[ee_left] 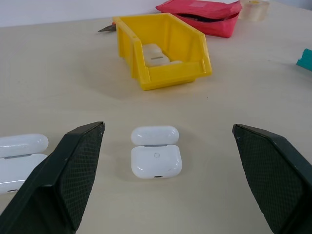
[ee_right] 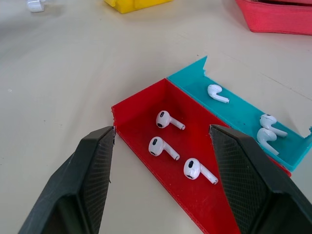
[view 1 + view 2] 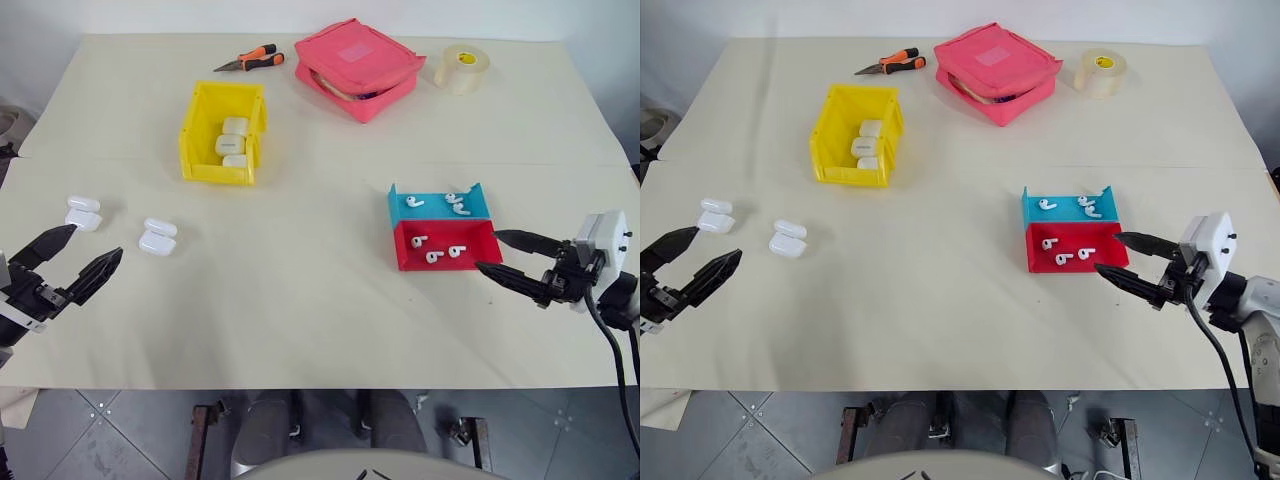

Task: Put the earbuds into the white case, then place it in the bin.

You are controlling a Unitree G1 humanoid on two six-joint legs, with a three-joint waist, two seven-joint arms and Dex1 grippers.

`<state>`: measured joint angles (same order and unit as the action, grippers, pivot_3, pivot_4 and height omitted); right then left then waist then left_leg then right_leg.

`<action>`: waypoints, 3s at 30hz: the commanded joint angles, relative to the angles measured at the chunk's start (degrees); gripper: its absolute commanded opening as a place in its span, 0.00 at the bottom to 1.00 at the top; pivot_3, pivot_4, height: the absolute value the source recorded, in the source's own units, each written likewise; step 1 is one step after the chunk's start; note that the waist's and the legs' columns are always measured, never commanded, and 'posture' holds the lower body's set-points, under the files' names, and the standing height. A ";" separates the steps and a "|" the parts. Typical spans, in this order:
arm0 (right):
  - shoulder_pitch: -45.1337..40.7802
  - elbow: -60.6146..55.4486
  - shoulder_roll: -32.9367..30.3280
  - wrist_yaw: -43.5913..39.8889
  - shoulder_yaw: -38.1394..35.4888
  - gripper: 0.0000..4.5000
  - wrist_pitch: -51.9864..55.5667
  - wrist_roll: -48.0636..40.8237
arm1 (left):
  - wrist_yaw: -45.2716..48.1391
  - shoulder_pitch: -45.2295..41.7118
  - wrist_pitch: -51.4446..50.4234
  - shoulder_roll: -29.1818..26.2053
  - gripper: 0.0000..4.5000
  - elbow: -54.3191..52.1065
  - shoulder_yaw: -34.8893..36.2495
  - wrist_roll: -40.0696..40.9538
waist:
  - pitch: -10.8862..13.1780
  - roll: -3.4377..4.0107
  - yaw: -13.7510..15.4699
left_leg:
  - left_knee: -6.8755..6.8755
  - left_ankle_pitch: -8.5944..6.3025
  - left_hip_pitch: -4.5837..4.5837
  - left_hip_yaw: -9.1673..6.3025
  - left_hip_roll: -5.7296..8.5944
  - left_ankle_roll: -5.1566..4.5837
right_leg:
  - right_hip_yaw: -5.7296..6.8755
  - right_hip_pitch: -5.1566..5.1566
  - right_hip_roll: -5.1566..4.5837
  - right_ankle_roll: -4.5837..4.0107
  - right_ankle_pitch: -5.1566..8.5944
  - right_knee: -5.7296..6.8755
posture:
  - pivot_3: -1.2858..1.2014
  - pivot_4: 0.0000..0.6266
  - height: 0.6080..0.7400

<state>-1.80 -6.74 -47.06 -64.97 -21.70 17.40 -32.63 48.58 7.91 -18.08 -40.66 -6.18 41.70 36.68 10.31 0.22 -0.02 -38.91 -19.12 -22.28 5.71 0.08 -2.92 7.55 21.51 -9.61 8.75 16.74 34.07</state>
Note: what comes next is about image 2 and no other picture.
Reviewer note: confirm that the white earbud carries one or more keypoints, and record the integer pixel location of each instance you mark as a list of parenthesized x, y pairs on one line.
[(214, 91), (156, 145), (268, 120), (162, 118), (265, 139), (192, 168)]

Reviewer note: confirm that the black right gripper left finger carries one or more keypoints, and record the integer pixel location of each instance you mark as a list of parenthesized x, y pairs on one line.
[(80, 182)]

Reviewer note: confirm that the red plastic tray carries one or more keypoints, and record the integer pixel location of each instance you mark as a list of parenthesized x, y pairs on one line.
[(195, 136)]

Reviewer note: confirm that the teal plastic tray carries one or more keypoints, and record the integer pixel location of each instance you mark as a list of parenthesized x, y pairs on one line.
[(239, 109)]

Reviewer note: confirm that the pink fabric pouch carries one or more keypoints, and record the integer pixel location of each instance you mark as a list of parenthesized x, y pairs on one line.
[(273, 17)]

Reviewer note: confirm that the yellow plastic bin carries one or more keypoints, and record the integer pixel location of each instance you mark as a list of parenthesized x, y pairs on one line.
[(126, 6)]

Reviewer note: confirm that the white earbud case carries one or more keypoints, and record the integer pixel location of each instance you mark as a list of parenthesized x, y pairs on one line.
[(36, 6)]

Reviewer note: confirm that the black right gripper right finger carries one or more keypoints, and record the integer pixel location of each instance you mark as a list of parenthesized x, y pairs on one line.
[(256, 190)]

